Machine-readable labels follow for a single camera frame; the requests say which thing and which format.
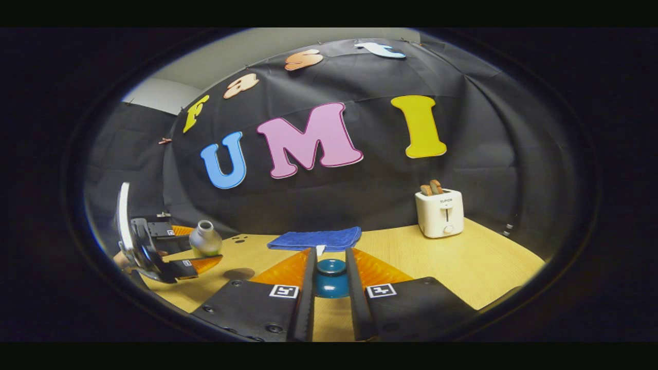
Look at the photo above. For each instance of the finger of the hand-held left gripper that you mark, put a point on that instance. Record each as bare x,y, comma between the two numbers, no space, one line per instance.
172,231
198,265

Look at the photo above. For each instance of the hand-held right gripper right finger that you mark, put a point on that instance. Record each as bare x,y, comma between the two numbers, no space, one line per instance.
357,303

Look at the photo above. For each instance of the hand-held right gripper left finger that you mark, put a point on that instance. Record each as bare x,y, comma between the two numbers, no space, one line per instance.
306,303

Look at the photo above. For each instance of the silver green-label water bottle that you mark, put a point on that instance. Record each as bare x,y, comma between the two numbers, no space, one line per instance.
205,240

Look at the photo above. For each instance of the blue teacup lid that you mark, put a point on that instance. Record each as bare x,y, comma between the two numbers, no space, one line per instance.
331,282

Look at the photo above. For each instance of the round brown coaster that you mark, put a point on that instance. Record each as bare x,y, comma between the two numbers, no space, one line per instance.
239,274

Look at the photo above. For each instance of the blue folded towel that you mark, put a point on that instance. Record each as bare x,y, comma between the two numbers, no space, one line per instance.
316,239

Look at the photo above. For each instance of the black backdrop cloth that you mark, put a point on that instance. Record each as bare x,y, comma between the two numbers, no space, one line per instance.
385,195

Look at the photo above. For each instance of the white toaster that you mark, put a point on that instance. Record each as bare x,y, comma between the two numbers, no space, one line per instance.
440,215

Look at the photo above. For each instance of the toasted bread slice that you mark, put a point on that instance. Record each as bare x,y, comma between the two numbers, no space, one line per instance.
436,186
426,190

